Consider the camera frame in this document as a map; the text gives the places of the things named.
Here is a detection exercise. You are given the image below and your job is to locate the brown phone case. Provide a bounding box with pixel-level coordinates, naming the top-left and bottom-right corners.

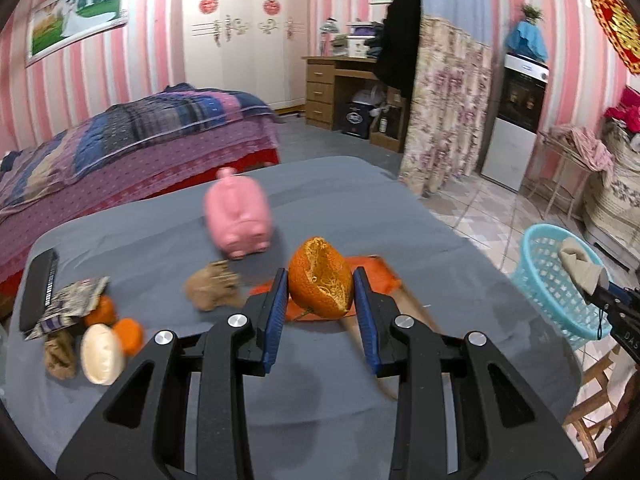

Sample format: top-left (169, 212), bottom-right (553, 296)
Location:
top-left (340, 278), bottom-right (440, 401)

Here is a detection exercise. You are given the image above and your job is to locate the blue cloth covered plant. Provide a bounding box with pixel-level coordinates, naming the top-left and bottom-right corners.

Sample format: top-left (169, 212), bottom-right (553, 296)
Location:
top-left (506, 3), bottom-right (549, 62)

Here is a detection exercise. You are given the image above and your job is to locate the floral covered furniture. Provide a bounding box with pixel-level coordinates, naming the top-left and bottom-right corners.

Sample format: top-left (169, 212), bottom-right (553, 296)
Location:
top-left (584, 119), bottom-right (639, 273)

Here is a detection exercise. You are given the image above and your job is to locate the orange bottle cap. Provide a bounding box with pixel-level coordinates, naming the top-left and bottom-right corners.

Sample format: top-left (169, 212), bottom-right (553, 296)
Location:
top-left (112, 318), bottom-right (144, 358)

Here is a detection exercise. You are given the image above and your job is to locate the desk lamp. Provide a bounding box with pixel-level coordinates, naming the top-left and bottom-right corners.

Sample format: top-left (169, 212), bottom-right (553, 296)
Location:
top-left (319, 16), bottom-right (340, 56)

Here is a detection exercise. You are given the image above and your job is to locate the bed with purple cover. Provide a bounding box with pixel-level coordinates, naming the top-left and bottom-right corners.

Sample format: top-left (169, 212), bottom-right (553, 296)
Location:
top-left (1, 116), bottom-right (279, 297)

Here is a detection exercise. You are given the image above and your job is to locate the pink cloth on rack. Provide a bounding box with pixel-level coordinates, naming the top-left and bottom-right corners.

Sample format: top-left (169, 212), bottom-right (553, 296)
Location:
top-left (550, 124), bottom-right (615, 183)

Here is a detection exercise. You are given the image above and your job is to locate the orange fruit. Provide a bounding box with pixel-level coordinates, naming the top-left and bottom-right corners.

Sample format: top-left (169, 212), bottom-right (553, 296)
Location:
top-left (84, 295), bottom-right (118, 326)

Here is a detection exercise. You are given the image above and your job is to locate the orange peel half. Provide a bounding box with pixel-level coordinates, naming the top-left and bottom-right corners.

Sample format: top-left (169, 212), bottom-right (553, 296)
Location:
top-left (288, 236), bottom-right (354, 320)

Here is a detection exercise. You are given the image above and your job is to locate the wooden desk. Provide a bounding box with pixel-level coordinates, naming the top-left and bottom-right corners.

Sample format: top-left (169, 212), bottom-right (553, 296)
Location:
top-left (304, 56), bottom-right (409, 153)

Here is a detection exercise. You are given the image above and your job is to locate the patterned paper wrapper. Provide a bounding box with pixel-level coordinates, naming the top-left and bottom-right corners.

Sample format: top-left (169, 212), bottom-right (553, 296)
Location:
top-left (24, 276), bottom-right (110, 340)

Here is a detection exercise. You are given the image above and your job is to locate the white wardrobe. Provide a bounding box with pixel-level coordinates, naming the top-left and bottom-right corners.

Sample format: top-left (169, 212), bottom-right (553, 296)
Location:
top-left (182, 0), bottom-right (308, 110)

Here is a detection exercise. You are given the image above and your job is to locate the red heart wall ornament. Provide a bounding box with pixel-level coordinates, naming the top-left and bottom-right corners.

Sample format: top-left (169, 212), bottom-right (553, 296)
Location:
top-left (590, 0), bottom-right (640, 75)

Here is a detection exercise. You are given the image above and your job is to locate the floral curtain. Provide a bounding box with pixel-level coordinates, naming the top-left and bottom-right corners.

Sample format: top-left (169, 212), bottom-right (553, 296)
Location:
top-left (399, 15), bottom-right (492, 196)

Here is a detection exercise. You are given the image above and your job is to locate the framed wedding photo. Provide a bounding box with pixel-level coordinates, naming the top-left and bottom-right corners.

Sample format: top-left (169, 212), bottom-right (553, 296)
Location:
top-left (25, 0), bottom-right (128, 66)

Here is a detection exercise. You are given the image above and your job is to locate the black box under desk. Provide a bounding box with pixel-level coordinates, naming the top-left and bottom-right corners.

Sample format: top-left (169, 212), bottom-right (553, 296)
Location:
top-left (340, 102), bottom-right (373, 140)

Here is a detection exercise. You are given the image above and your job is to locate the orange cloth pouch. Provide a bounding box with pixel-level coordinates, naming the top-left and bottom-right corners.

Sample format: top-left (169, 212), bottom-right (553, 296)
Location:
top-left (248, 254), bottom-right (403, 297)

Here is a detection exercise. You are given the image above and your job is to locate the pink piggy bank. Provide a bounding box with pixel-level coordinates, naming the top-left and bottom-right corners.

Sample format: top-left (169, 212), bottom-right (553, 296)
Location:
top-left (204, 167), bottom-right (273, 260)

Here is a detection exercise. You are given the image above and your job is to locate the beige cloth mask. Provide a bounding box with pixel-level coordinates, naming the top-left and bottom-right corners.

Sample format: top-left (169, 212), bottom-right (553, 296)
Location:
top-left (559, 237), bottom-right (608, 296)

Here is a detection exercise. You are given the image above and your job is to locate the black hanging coat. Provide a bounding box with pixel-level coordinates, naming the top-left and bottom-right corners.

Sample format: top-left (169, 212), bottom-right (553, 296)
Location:
top-left (374, 0), bottom-right (422, 102)

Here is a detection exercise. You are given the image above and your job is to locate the metal side rack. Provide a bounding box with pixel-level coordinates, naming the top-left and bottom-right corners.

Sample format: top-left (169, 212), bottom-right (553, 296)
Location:
top-left (527, 132), bottom-right (592, 220)

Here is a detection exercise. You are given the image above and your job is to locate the white water dispenser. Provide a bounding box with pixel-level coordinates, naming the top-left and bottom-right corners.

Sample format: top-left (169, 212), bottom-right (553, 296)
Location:
top-left (480, 53), bottom-right (549, 192)

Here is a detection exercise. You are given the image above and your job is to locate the crumpled brown paper ball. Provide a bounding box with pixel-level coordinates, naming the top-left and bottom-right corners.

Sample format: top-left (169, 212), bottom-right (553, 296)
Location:
top-left (183, 260), bottom-right (242, 312)

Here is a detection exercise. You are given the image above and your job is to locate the crumpled brown paper piece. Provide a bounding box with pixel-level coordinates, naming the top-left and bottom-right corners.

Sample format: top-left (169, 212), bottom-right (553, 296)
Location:
top-left (43, 330), bottom-right (77, 380)

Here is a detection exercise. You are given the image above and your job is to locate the cream round lid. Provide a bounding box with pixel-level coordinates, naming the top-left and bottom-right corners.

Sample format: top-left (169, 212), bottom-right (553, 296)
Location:
top-left (80, 324), bottom-right (125, 386)

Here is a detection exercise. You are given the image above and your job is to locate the light blue plastic basket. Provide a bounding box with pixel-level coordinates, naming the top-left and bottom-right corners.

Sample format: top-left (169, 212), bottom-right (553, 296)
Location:
top-left (511, 223), bottom-right (612, 349)

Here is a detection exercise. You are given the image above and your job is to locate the striped patchwork blanket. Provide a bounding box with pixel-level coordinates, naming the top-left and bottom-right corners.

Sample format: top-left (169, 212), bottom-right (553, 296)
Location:
top-left (1, 82), bottom-right (277, 219)

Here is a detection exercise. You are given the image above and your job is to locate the red clothes pile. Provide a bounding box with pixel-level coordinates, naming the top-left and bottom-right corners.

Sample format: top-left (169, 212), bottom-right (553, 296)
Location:
top-left (604, 86), bottom-right (640, 133)

